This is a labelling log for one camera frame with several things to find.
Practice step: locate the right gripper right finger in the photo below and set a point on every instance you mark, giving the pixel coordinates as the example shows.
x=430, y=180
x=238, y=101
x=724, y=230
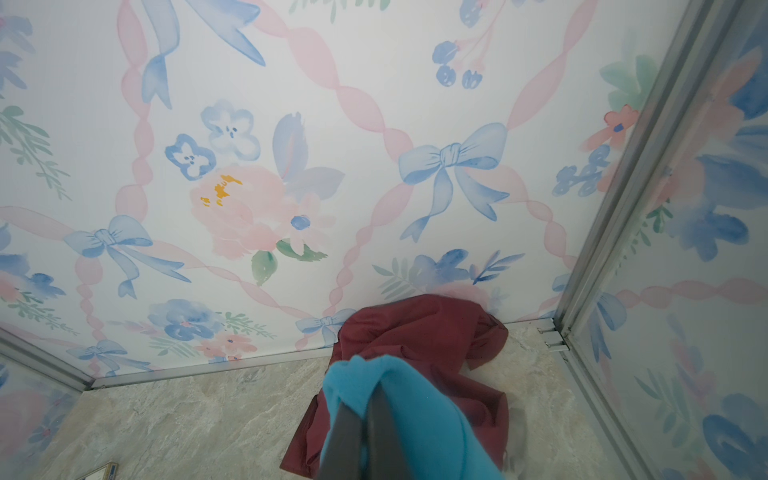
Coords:
x=386, y=457

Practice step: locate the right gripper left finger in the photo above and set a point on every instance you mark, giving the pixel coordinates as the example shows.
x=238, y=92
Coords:
x=342, y=454

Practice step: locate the teal cloth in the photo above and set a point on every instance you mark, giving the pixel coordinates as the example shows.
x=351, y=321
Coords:
x=437, y=439

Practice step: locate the maroon cloth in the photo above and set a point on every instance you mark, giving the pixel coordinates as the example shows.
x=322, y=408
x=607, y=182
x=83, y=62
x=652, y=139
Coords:
x=436, y=335

